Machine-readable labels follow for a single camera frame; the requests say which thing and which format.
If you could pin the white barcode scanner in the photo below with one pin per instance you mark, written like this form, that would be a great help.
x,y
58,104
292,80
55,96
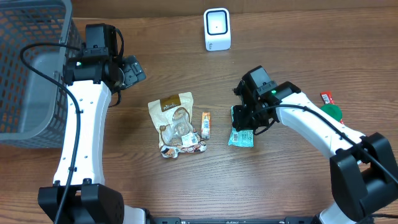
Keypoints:
x,y
217,29

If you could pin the green lid jar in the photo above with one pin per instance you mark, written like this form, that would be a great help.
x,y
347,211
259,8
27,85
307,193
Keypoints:
x,y
333,111

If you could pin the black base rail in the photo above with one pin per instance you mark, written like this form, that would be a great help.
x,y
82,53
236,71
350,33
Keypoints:
x,y
177,220

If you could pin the grey plastic mesh basket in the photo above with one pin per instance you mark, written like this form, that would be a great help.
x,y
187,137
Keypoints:
x,y
34,110

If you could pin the white snack wrapper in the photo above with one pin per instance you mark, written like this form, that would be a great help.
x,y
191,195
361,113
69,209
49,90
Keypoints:
x,y
172,119

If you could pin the teal tissue packet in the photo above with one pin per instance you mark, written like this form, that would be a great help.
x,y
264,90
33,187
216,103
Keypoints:
x,y
244,138

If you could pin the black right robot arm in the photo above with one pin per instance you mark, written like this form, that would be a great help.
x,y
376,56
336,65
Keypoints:
x,y
363,168

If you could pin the red snack bar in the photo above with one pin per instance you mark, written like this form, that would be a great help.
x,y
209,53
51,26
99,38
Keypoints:
x,y
328,99

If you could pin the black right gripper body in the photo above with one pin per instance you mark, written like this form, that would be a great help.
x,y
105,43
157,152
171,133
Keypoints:
x,y
241,117

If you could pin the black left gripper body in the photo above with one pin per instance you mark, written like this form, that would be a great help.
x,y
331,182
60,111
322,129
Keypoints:
x,y
134,71

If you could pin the orange white snack packet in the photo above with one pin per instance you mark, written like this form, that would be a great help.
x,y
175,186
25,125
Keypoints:
x,y
205,125

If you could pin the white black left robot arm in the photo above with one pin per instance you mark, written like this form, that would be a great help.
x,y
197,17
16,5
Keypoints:
x,y
78,193

